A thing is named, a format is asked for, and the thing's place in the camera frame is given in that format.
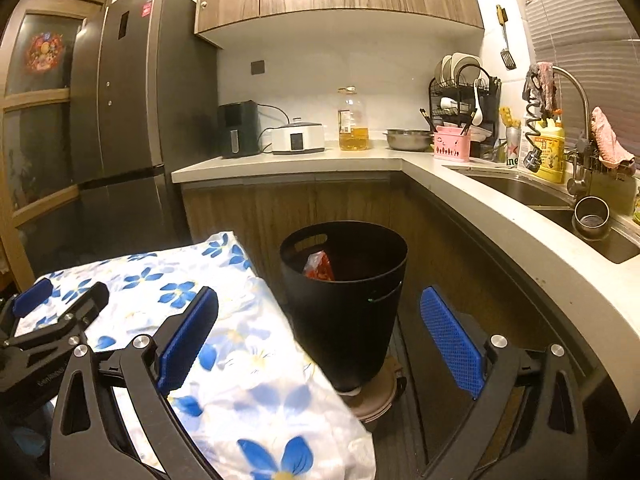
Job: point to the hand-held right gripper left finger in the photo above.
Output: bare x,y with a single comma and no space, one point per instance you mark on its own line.
187,335

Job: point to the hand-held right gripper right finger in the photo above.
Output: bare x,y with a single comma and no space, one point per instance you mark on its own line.
450,340

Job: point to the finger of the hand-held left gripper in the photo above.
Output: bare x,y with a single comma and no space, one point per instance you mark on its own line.
32,297
75,310

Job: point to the black trash bin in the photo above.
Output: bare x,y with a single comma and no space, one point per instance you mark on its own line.
345,320

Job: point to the red plastic wrapper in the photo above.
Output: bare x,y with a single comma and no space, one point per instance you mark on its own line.
317,267

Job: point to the blue floral tablecloth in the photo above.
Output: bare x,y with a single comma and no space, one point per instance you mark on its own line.
250,360

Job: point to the round beige wheeled base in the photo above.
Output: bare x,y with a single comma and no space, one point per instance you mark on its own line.
372,402

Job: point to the steel kitchen sink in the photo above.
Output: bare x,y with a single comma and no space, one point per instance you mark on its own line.
520,192

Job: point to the steel cup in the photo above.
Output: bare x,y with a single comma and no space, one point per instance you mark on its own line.
592,220

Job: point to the pink utensil holder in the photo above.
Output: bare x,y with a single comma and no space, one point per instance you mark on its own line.
451,147

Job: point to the beer can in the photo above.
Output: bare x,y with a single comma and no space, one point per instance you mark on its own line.
513,152

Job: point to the wooden glass-panel door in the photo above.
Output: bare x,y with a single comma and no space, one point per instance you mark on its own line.
35,97

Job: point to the steel mixing bowl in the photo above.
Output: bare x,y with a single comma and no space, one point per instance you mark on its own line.
407,141

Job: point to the grey refrigerator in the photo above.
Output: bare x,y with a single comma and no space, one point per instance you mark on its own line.
140,110

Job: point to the yellow detergent bottle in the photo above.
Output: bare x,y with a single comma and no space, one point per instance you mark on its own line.
550,155

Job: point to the black air fryer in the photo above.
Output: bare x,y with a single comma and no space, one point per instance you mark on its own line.
237,130

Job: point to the black utensil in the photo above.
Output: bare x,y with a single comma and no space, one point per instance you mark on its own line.
466,125

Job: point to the white plastic bottle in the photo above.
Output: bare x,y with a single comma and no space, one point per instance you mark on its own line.
526,135

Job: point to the white ladle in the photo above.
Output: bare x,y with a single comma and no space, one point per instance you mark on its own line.
477,116

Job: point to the white electric cooker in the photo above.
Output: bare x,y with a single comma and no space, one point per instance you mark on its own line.
300,139

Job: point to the cooking oil bottle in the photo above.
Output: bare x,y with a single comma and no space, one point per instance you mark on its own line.
354,135

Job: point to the yellow brush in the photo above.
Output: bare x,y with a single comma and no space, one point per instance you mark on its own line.
509,116

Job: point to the white bowl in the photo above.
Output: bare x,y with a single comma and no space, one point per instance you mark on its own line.
448,104

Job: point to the black dish rack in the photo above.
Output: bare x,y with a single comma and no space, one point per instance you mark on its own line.
492,105

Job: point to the red round door decoration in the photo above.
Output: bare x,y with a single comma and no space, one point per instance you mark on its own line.
44,51

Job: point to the pink dishcloth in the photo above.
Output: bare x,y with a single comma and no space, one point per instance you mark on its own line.
610,140

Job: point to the small white plate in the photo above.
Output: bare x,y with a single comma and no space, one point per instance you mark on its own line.
442,71

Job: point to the steel kitchen faucet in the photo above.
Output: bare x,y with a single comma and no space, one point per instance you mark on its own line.
582,105

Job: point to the dark reddish rag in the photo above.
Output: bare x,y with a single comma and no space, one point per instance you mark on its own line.
542,82

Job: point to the large white plate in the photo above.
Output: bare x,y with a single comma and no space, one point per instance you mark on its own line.
465,65

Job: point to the hanging slotted spatula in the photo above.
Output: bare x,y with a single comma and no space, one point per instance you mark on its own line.
509,60

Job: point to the window blinds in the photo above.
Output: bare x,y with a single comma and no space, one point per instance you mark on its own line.
590,10

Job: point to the dark wall outlet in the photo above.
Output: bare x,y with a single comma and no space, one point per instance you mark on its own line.
258,67

